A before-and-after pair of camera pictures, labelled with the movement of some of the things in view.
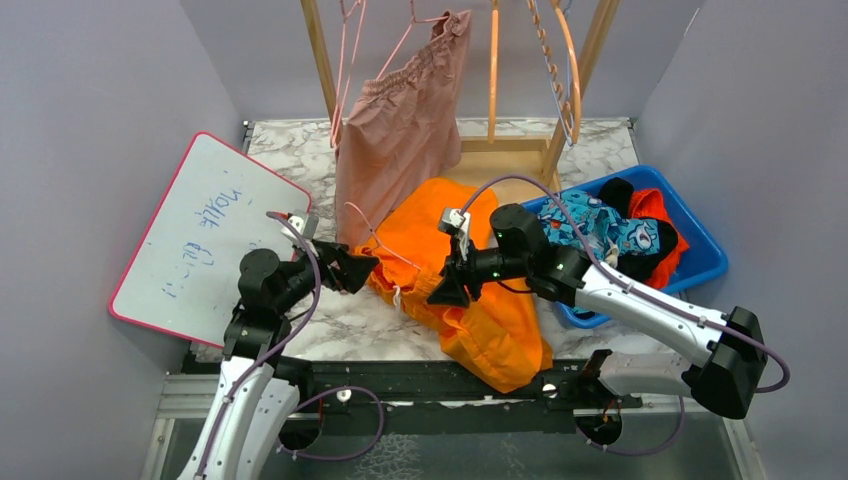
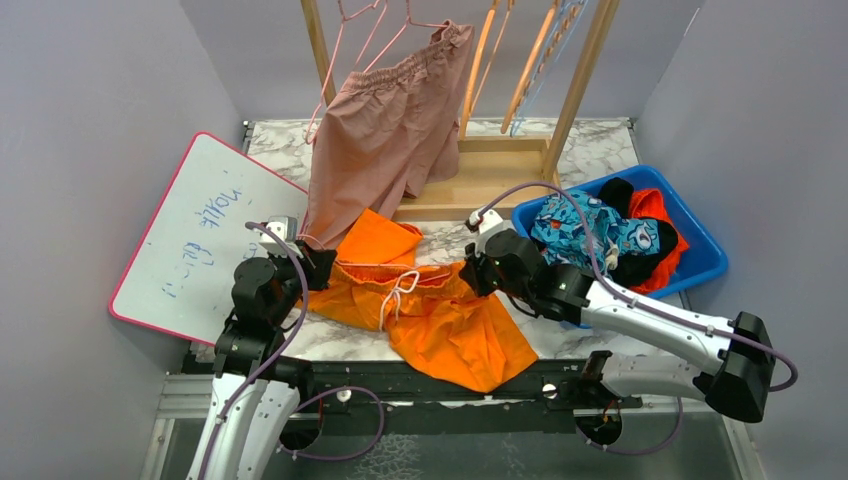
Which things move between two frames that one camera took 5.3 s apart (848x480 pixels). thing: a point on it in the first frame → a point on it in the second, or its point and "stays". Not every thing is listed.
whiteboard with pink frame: (184, 275) stays
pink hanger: (378, 241) → (446, 268)
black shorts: (633, 267) stays
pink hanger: (335, 139) → (370, 38)
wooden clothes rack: (515, 170) stays
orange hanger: (571, 126) → (523, 89)
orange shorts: (431, 225) → (441, 321)
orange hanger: (494, 61) → (470, 102)
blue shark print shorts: (581, 219) stays
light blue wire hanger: (547, 72) → (564, 24)
